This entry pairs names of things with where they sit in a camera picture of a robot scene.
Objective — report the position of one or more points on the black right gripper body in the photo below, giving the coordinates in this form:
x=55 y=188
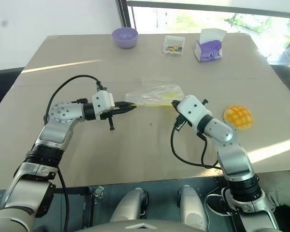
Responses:
x=182 y=121

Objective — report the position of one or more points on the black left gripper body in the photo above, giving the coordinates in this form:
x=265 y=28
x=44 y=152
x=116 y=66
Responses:
x=110 y=120

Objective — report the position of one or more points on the clear plastic bag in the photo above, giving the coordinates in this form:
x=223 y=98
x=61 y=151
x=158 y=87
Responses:
x=154 y=96

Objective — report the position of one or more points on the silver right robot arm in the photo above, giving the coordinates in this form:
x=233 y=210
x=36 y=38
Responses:
x=232 y=149

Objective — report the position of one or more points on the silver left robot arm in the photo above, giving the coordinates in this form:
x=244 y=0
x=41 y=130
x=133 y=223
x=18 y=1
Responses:
x=60 y=120

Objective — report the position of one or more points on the yellow snack inside bag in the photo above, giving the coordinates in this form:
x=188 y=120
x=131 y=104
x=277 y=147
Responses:
x=170 y=95

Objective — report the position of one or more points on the orange checkered bun snack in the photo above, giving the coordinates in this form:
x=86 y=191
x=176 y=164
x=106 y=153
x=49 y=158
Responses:
x=238 y=116

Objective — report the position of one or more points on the clear box of coloured pieces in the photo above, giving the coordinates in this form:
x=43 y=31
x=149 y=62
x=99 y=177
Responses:
x=174 y=46

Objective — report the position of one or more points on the purple and white tissue box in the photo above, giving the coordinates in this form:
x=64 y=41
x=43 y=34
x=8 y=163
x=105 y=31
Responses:
x=209 y=47

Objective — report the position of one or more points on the purple plastic bowl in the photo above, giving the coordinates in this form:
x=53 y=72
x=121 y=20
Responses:
x=124 y=37

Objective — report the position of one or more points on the silver right robot thigh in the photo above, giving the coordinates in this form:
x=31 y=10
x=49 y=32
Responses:
x=191 y=207

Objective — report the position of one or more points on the silver robot thigh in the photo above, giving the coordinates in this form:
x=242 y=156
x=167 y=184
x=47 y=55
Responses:
x=191 y=207
x=133 y=205

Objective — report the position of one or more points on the silver left robot thigh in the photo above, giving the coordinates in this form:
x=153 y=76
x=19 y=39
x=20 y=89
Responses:
x=133 y=205

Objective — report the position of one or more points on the beige robot torso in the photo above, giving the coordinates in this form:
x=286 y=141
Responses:
x=140 y=226

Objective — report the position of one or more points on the beige cloth bundle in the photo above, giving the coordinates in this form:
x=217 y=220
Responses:
x=284 y=191

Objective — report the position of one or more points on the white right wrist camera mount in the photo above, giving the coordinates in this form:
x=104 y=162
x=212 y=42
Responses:
x=192 y=108

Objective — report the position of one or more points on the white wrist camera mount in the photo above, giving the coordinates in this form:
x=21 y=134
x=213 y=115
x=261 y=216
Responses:
x=192 y=108
x=102 y=101

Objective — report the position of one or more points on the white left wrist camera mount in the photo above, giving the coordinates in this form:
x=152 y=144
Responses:
x=102 y=101

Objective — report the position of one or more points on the grey metal table bracket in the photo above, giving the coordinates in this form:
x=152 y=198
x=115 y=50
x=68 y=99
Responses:
x=99 y=192

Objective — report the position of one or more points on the dark window frame post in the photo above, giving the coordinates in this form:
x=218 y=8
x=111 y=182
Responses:
x=125 y=14

